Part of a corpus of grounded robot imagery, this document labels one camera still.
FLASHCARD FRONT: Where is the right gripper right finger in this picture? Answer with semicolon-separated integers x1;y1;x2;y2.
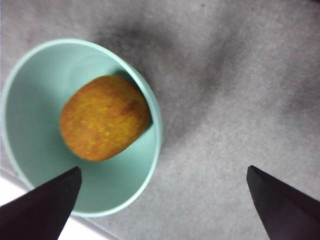
246;165;320;240

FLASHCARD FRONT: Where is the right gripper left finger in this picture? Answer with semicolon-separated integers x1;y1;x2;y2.
0;166;83;240

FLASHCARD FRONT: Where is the teal ribbed bowl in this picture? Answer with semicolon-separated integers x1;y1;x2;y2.
1;37;163;219

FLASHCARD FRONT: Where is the brown kiwi fruit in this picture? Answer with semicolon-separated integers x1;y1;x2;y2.
59;74;151;162

